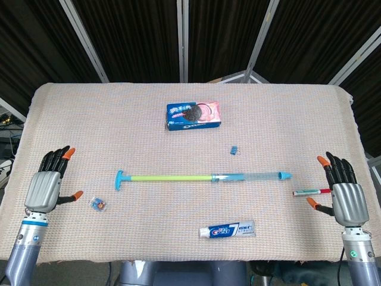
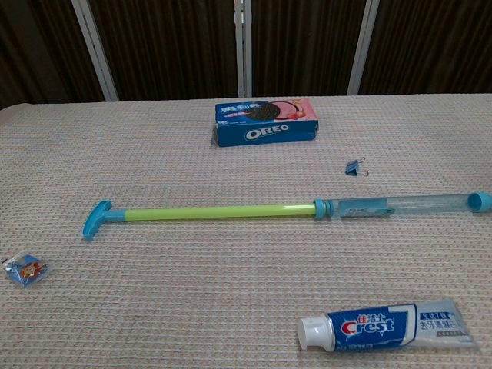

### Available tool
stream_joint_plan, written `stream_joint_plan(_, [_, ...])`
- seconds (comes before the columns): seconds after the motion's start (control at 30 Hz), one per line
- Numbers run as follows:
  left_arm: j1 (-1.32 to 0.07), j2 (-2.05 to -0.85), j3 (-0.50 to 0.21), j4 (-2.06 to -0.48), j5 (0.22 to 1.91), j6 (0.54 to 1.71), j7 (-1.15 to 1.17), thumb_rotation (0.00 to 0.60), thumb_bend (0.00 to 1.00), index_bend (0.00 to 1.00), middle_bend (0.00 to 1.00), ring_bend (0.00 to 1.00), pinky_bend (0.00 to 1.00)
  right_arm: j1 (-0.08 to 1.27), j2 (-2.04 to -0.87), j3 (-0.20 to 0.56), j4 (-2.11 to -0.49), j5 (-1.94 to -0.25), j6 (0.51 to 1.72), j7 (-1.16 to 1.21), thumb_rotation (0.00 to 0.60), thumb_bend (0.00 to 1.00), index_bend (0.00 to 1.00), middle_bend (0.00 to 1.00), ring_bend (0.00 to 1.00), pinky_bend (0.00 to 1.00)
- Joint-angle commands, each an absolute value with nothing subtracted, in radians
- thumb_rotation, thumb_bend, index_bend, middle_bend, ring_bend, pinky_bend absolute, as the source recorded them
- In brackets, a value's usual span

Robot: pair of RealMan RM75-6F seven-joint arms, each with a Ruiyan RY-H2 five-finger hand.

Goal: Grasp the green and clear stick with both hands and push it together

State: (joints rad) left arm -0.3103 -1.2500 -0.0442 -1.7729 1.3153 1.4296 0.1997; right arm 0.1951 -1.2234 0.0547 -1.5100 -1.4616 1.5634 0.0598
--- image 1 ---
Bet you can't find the grey divider frame post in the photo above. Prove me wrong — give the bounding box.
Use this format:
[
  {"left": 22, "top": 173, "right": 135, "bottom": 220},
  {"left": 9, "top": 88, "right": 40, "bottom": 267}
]
[
  {"left": 177, "top": 0, "right": 189, "bottom": 83},
  {"left": 328, "top": 25, "right": 381, "bottom": 86},
  {"left": 246, "top": 0, "right": 280, "bottom": 79},
  {"left": 58, "top": 0, "right": 110, "bottom": 83}
]

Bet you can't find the clear plastic tube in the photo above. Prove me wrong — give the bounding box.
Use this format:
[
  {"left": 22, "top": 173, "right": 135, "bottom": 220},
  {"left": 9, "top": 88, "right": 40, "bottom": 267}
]
[{"left": 210, "top": 170, "right": 293, "bottom": 183}]

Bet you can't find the grey blue robot torso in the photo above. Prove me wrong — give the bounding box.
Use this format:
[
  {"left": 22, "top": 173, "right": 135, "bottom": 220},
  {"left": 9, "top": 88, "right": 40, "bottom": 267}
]
[{"left": 118, "top": 259, "right": 248, "bottom": 286}]

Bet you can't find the Crest toothpaste tube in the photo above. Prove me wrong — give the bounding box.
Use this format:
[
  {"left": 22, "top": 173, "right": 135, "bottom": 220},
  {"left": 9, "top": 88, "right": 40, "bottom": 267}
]
[{"left": 198, "top": 219, "right": 257, "bottom": 239}]

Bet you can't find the small blue candy packet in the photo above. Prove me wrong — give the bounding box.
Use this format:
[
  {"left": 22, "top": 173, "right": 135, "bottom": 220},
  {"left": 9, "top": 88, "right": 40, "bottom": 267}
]
[{"left": 88, "top": 196, "right": 108, "bottom": 212}]

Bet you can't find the long blue-green syringe toy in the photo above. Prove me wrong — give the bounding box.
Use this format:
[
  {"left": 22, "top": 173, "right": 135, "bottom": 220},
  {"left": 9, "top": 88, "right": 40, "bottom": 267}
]
[{"left": 114, "top": 170, "right": 214, "bottom": 192}]

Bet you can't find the beige woven tablecloth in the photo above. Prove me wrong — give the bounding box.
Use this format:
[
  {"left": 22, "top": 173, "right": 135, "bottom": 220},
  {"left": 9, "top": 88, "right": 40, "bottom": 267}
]
[{"left": 0, "top": 82, "right": 368, "bottom": 265}]

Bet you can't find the black fabric divider panel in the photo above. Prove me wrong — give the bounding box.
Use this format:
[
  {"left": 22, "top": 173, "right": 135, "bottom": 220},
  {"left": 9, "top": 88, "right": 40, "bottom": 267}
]
[
  {"left": 254, "top": 0, "right": 381, "bottom": 85},
  {"left": 0, "top": 0, "right": 102, "bottom": 111},
  {"left": 71, "top": 0, "right": 183, "bottom": 83},
  {"left": 188, "top": 0, "right": 272, "bottom": 83}
]

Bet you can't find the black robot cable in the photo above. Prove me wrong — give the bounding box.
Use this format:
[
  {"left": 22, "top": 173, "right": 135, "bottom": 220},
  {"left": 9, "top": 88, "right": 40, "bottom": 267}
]
[{"left": 337, "top": 246, "right": 346, "bottom": 286}]

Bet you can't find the blue Oreo cookie box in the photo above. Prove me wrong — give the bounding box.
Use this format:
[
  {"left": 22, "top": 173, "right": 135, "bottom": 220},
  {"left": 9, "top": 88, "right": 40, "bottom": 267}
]
[{"left": 165, "top": 101, "right": 221, "bottom": 132}]

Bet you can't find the grey divider foot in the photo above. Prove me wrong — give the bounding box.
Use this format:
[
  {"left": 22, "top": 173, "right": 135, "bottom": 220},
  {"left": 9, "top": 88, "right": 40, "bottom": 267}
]
[{"left": 220, "top": 70, "right": 271, "bottom": 85}]

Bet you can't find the red white marker pen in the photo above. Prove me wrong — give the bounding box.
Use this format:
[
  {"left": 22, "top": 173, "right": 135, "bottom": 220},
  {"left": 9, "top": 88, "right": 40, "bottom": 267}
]
[{"left": 292, "top": 188, "right": 331, "bottom": 197}]

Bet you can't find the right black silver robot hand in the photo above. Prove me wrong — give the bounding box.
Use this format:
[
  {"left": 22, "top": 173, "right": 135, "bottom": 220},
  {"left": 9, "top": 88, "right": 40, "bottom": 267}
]
[{"left": 306, "top": 151, "right": 370, "bottom": 228}]

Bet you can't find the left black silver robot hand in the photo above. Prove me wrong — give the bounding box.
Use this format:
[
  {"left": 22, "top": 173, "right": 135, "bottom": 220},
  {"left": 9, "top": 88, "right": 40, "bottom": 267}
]
[{"left": 24, "top": 145, "right": 85, "bottom": 214}]

